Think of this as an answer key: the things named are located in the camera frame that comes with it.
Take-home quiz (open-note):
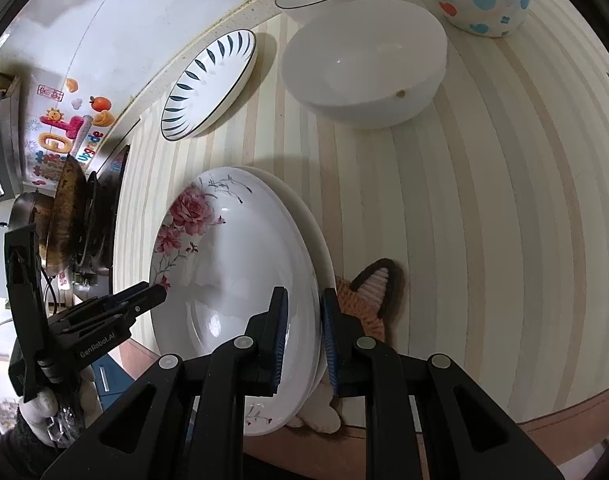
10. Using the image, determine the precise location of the person's left hand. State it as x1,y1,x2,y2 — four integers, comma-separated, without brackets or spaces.
17,387,61,448

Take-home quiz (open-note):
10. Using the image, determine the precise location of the plain white bowl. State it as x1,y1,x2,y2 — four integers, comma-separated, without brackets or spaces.
279,0,449,129

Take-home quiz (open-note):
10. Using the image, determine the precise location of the steel steamer pot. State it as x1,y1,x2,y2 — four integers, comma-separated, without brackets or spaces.
7,191,55,261

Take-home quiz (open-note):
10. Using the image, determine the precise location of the leaf pattern plate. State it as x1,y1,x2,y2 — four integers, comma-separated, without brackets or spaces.
159,29,258,142

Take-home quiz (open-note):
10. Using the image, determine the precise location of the cat-shaped mat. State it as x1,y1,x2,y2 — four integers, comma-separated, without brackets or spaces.
284,258,405,434

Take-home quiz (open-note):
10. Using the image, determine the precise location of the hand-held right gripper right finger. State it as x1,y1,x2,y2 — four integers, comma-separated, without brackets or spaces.
321,288,565,480

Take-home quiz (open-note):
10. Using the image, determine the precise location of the dark wok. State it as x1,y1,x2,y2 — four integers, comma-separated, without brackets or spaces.
45,154,93,277

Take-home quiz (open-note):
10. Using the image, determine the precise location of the colourful wall sticker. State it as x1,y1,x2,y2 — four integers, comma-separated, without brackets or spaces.
22,76,116,192

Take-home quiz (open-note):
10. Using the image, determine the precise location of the striped mat with pink border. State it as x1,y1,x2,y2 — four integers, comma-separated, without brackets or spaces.
112,0,609,428

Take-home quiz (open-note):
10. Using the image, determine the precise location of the plain white plate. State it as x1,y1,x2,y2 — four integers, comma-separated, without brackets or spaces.
244,165,338,411

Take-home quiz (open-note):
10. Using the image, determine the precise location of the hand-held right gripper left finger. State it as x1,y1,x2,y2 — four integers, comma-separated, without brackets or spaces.
40,286,290,480

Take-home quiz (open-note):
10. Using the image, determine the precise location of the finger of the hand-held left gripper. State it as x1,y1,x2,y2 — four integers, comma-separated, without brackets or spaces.
52,281,151,322
115,285,168,322

